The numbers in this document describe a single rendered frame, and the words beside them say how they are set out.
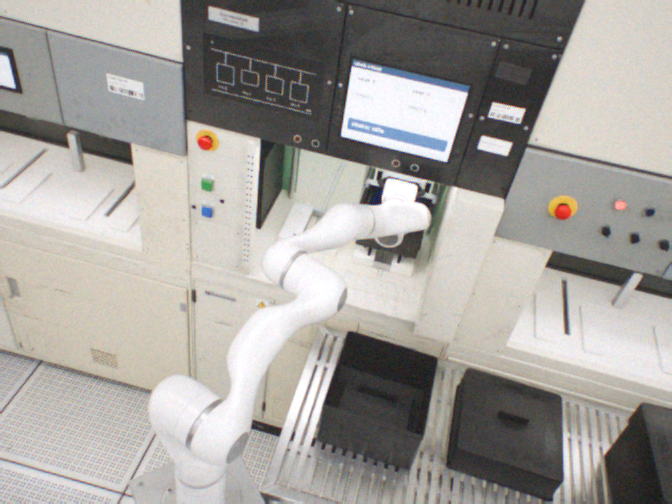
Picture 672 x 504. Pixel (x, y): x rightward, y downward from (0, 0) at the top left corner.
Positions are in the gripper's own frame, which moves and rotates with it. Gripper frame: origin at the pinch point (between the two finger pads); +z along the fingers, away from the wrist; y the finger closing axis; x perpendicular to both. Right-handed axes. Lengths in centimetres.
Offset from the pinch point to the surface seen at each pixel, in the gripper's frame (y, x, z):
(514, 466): 47, -34, -70
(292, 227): -33.9, -29.5, -3.4
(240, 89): -46, 34, -29
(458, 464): 34, -41, -70
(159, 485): -40, -43, -97
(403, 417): 17, -43, -59
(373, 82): -12, 44, -29
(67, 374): -118, -120, -28
